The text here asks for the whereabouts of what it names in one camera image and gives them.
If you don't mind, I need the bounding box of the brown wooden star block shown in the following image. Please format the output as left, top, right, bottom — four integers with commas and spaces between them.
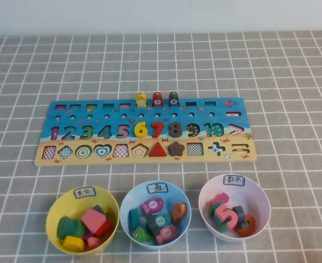
167, 141, 186, 157

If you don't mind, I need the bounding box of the wooden number shape puzzle board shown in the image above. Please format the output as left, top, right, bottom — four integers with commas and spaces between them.
34, 97, 258, 167

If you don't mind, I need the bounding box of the paper label on blue bowl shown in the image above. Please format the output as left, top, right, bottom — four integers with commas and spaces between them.
146, 182, 169, 195

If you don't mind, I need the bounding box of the light blue plastic bowl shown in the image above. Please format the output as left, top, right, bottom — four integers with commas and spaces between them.
119, 180, 192, 250

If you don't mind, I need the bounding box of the paper label on pink bowl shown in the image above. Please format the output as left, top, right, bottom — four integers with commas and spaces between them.
222, 174, 246, 187

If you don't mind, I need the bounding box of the paper label on yellow bowl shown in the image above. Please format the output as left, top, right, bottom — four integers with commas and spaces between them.
73, 186, 97, 198

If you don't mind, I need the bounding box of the pink plastic bowl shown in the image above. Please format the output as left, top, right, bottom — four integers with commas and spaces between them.
198, 174, 272, 243

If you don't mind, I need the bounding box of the yellow plastic bowl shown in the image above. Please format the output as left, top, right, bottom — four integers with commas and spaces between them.
45, 185, 120, 256

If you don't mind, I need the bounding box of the red wooden number seven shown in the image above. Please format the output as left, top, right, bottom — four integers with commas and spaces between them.
151, 121, 165, 139

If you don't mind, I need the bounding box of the brown wooden number eight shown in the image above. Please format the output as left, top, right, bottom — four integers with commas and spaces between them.
168, 122, 185, 139

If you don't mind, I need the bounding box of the red wooden triangle block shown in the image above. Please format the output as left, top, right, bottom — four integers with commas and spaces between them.
148, 141, 168, 158

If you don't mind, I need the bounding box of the yellow wooden number six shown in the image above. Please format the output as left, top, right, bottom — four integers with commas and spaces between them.
134, 121, 148, 139

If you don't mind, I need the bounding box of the red fish peg seven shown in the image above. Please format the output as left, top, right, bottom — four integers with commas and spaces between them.
152, 92, 164, 107

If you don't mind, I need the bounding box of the brown fish peg eight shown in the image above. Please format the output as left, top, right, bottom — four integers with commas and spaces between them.
168, 91, 180, 107

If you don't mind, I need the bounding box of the yellow fish peg six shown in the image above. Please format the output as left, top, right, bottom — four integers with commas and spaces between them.
135, 92, 147, 108

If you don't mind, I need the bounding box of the magenta fish number one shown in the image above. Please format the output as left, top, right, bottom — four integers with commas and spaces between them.
141, 198, 165, 214

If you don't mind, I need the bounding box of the orange wooden fish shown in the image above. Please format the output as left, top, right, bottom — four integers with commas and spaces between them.
169, 202, 188, 223

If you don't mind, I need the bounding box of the teal fish number two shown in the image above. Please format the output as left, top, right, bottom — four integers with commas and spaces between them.
154, 213, 173, 228

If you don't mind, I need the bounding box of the teal wooden fish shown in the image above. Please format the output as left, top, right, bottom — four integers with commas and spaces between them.
128, 208, 143, 232

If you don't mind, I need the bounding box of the magenta wooden number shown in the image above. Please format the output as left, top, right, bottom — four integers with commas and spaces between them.
209, 192, 230, 208

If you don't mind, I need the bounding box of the dark grey wooden fish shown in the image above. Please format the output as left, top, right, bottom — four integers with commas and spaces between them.
145, 213, 162, 238

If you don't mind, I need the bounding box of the green wooden number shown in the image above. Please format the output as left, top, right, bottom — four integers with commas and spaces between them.
207, 204, 219, 221

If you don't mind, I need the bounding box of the dark grey wooden block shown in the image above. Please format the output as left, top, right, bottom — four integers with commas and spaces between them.
91, 204, 107, 216

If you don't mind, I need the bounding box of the pink wooden number five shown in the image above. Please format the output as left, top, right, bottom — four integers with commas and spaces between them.
214, 202, 239, 230

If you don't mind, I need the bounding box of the pink fish number five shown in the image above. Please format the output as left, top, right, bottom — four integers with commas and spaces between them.
155, 225, 178, 245

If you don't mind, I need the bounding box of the green wooden fish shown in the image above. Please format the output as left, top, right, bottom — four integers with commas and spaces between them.
131, 227, 154, 243

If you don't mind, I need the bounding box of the pink square block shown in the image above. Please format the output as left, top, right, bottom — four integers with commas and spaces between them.
80, 208, 107, 233

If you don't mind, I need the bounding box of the teal wooden number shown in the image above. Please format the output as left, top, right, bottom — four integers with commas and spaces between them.
215, 220, 229, 233

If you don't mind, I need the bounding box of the grey wooden number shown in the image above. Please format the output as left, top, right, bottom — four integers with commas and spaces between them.
232, 205, 250, 230

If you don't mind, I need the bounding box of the green round block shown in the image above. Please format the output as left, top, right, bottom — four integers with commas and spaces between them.
72, 219, 87, 238

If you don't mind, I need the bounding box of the pink small wooden block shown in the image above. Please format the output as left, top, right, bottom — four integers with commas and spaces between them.
84, 237, 105, 251

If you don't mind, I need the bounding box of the orange wooden number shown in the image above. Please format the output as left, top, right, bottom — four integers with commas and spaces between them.
236, 214, 256, 237

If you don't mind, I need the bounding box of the dark green heart block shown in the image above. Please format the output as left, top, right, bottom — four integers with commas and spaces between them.
56, 216, 78, 239

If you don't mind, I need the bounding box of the yellow wooden block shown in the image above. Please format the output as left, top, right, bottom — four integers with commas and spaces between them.
62, 235, 85, 252

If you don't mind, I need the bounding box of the grey white-grid tablecloth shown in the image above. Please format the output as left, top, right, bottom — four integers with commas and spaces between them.
0, 30, 322, 263

